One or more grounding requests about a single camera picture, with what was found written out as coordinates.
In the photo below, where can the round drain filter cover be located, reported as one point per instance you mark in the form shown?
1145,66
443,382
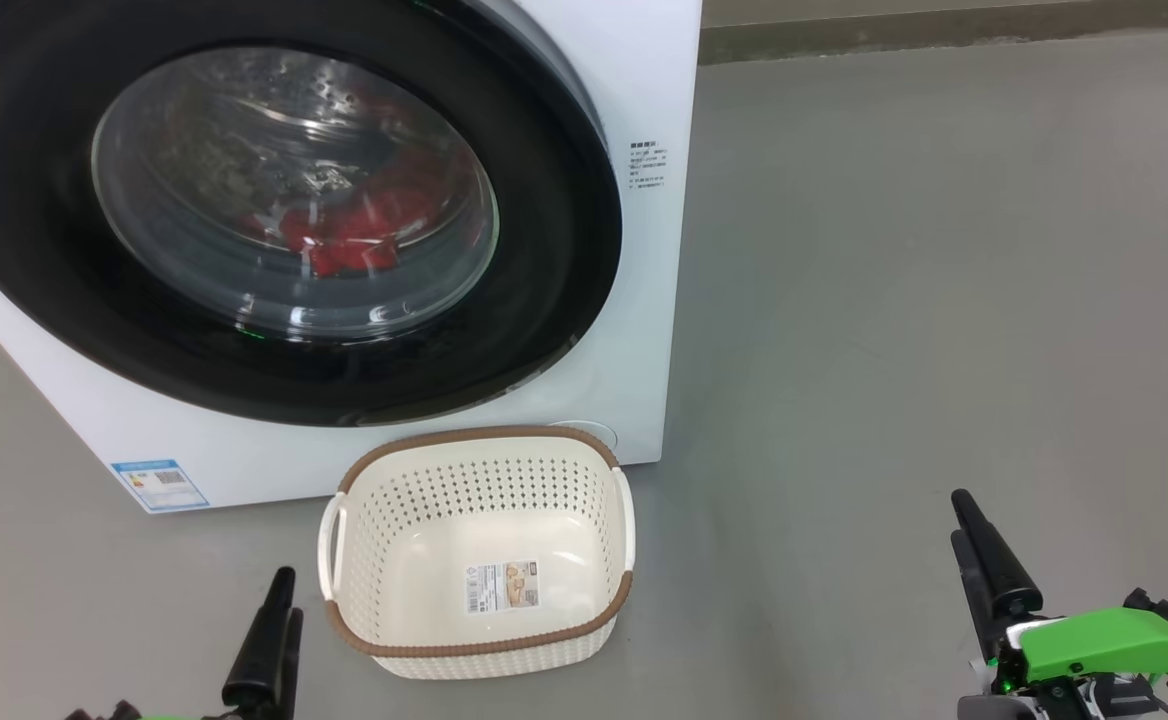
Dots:
594,432

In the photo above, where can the cream perforated basket brown rim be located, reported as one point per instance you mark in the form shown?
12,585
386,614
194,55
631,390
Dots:
489,480

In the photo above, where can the printed product label sticker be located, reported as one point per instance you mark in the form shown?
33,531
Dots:
502,587

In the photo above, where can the dark round glass washer door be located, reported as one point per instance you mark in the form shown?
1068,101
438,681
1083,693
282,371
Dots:
34,250

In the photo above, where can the red and white clothes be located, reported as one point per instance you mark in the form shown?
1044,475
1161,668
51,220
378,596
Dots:
344,240

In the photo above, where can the white front-load washing machine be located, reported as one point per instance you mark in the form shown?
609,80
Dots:
584,80

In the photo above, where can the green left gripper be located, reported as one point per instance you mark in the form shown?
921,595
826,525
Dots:
124,713

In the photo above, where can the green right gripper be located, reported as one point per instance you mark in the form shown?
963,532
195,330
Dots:
1104,645

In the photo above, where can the blue energy label sticker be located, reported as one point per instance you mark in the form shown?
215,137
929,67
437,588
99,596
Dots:
162,485

